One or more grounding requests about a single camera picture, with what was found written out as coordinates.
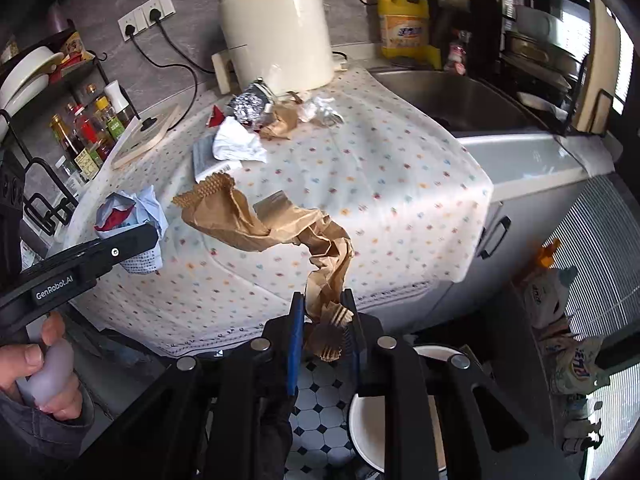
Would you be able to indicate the small crumpled brown paper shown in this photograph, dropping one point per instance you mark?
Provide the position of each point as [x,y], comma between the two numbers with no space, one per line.
[284,122]

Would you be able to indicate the cream air fryer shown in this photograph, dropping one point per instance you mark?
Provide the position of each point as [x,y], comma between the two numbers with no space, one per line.
[286,43]

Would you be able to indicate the white tissue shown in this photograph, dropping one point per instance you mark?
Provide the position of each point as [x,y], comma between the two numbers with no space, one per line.
[233,142]

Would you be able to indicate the blue white paper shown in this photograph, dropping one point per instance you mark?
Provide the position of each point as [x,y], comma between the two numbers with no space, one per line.
[122,212]

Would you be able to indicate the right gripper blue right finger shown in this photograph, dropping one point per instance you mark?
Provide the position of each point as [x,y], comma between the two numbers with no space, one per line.
[353,340]

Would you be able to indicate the blue-grey printed box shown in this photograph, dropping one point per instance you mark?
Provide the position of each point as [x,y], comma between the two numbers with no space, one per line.
[204,162]

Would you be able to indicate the wooden cutting board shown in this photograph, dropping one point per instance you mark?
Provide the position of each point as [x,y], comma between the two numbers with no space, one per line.
[596,97]

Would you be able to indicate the white bowl on rack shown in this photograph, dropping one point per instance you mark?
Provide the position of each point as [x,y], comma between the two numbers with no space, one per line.
[40,61]

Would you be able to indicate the black spice rack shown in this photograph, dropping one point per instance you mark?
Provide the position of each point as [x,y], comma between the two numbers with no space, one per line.
[53,122]

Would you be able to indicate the black dish rack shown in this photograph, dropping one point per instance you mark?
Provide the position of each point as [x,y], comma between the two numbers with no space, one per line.
[545,44]

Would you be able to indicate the crumpled aluminium foil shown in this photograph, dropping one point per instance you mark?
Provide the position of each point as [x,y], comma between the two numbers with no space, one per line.
[251,105]

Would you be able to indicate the green label sauce bottle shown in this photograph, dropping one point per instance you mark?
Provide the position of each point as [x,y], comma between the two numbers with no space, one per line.
[109,118]

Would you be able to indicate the person's left hand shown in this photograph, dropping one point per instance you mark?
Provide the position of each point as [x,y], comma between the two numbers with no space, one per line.
[22,360]

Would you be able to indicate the crumpled clear plastic wrap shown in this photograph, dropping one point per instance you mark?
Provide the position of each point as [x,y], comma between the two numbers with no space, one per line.
[321,111]

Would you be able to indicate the red triangular wrapper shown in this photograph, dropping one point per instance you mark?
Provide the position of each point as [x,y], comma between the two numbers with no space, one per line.
[216,117]

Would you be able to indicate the white wall socket plate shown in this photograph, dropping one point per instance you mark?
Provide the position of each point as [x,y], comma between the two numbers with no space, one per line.
[140,18]

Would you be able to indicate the yellow detergent bottle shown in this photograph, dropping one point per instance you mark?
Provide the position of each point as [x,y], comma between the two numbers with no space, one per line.
[405,25]

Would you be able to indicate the black cabinet handle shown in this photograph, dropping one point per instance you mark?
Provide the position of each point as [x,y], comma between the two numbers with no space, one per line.
[496,237]

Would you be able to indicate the brown paper strip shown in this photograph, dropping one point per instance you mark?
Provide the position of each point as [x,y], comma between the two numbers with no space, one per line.
[218,209]

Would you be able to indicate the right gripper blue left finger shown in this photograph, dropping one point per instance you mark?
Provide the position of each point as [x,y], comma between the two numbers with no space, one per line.
[296,321]

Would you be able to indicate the stainless steel sink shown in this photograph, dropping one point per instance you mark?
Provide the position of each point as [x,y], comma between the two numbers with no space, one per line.
[462,105]

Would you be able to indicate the white round trash bin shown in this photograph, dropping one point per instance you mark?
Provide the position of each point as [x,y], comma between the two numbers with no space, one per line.
[366,427]

